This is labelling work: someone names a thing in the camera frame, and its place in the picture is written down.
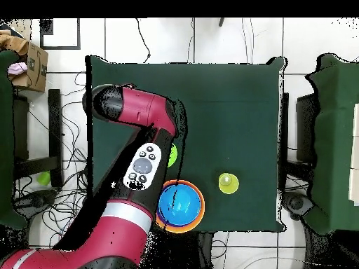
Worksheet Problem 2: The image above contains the light orange bowl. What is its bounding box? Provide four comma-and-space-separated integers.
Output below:
155, 179, 206, 234

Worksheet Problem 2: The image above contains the green bowl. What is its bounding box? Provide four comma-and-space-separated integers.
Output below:
167, 143, 179, 168

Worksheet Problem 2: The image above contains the dark green tablecloth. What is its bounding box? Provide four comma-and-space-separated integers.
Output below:
85, 55, 288, 235

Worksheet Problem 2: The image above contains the yellow cup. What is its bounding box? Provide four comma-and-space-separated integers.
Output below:
218, 172, 240, 195

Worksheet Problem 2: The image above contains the black cabinet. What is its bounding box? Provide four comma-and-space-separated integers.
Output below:
295, 92, 319, 163

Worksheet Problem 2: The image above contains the grey floor equipment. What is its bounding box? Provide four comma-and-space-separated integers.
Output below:
281, 191, 313, 221

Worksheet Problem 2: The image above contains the lime green cup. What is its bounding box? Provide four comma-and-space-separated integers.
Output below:
36, 170, 52, 186

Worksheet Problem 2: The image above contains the green cloth covered table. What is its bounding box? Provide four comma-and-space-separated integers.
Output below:
0, 49, 29, 230
304, 53, 359, 236

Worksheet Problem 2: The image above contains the cardboard box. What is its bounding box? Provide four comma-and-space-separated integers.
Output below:
7, 41, 49, 93

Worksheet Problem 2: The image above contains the white box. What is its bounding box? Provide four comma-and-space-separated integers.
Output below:
348, 102, 359, 207

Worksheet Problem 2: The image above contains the pink cloth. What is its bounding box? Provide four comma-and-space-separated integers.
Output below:
7, 62, 28, 76

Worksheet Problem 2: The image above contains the brown crumpled paper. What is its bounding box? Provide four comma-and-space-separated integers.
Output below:
0, 29, 30, 57

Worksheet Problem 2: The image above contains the tangle of floor cables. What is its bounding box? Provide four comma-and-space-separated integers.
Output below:
13, 71, 95, 250

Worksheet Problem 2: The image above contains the black bench frame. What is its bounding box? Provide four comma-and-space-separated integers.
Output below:
12, 88, 64, 188

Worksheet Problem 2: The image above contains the black square frame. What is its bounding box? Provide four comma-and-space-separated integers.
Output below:
39, 18, 81, 50

